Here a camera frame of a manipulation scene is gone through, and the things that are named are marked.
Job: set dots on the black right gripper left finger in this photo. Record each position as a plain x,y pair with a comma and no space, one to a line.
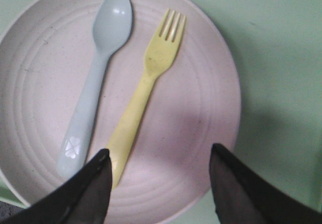
84,198

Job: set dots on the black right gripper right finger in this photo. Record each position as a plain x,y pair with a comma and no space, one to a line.
242,196

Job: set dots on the pale pink round plate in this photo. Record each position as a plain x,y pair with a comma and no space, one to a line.
45,58

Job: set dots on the light green plastic tray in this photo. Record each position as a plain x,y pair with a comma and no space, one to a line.
276,49

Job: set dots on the light blue plastic spoon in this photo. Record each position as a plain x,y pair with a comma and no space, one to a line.
111,29

